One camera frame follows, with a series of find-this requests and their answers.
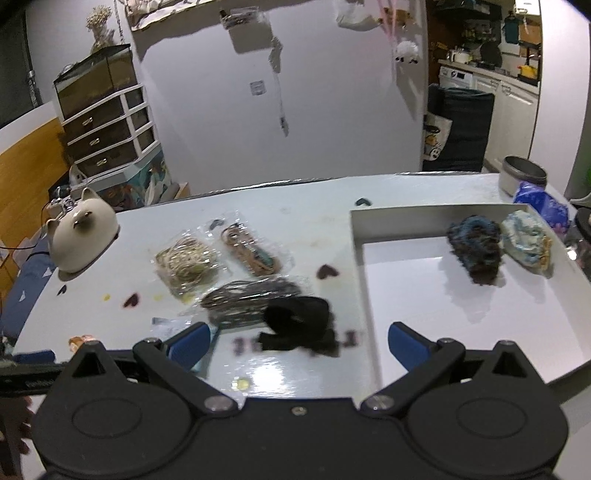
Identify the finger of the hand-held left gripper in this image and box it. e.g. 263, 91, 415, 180
12, 351, 57, 366

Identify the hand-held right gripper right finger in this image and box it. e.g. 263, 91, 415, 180
361, 322, 548, 413

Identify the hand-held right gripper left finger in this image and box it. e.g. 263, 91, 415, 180
60, 322, 240, 412

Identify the clear bag with paper label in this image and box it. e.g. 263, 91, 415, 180
151, 316, 220, 376

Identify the white shallow cardboard box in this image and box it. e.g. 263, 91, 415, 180
349, 200, 591, 385

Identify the bag of grey cords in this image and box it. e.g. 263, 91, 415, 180
200, 278, 304, 329

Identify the bag of beige cords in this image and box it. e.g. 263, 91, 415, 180
148, 229, 222, 303

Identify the black scrunchie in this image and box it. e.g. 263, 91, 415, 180
257, 296, 341, 357

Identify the bag of brown cords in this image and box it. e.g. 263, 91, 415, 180
205, 212, 294, 278

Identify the person's left hand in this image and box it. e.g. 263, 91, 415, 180
0, 395, 34, 462

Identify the navy printed cloth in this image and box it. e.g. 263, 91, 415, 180
0, 251, 60, 335

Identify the dark blue brown scrunchie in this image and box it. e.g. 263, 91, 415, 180
446, 215, 504, 285

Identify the white cat-shaped ceramic lamp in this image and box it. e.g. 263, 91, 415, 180
45, 187, 121, 280

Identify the light blue white scrunchie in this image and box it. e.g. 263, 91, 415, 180
501, 210, 555, 274

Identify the colourful printed box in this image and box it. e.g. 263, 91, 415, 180
95, 148, 172, 214

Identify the blue tissue pack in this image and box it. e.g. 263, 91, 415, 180
513, 181, 571, 232

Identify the grey metal tin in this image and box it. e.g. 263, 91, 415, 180
498, 155, 548, 197

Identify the printed tote bag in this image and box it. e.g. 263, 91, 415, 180
422, 112, 454, 161

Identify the dark fabric bin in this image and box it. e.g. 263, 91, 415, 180
427, 84, 495, 173

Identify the white drawer cabinet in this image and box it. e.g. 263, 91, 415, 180
62, 84, 162, 179

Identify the white kitchen cabinet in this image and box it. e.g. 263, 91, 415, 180
475, 74, 542, 172

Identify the white washing machine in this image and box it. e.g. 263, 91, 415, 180
438, 66, 476, 91

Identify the glass aquarium tank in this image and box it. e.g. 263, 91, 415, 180
53, 44, 138, 121

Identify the white plush sheep toy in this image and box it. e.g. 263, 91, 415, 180
393, 41, 420, 64

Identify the black screen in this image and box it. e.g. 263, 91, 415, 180
0, 0, 40, 127

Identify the dried flower bunch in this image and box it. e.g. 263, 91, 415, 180
86, 6, 116, 52

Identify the white hanging plastic bag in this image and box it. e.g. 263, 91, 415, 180
335, 0, 378, 31

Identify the hanging grey cord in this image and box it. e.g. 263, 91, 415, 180
269, 36, 290, 138

